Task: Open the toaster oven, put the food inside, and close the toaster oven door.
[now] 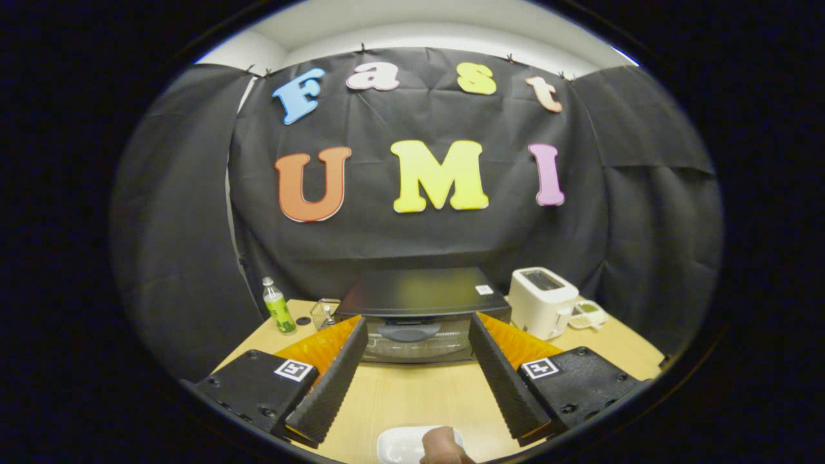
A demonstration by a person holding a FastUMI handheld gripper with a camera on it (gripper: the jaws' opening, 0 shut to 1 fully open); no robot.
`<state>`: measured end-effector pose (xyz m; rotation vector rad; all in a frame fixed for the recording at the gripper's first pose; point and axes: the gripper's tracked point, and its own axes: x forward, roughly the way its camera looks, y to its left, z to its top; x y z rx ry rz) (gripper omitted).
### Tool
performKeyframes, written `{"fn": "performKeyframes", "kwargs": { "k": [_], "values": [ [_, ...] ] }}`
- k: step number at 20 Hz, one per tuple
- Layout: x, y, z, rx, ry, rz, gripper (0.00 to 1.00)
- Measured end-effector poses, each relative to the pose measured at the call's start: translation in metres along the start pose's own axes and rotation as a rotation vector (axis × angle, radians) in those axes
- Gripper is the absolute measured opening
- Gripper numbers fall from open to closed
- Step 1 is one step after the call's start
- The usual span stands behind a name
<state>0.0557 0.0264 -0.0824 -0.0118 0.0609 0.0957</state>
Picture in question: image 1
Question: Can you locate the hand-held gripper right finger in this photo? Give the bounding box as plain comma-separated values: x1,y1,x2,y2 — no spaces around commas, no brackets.
467,313,652,449

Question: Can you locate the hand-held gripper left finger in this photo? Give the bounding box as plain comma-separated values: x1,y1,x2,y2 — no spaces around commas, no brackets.
182,314,369,450

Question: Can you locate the black toaster oven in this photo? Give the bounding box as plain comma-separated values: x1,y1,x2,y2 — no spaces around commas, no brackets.
335,267,514,367

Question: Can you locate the white pop-up toaster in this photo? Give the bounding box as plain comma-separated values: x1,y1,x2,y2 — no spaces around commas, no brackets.
507,266,581,342

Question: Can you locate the green label drink bottle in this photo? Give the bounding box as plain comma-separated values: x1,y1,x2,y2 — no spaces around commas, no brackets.
262,276,298,335

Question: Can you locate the white square plate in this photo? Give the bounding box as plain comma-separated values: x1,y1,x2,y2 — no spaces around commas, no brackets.
376,425,465,464

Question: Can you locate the small white tray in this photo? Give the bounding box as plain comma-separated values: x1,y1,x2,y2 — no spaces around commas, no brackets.
570,300,610,331

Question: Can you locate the small wire basket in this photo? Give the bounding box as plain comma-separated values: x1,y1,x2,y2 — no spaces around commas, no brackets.
310,298,342,332

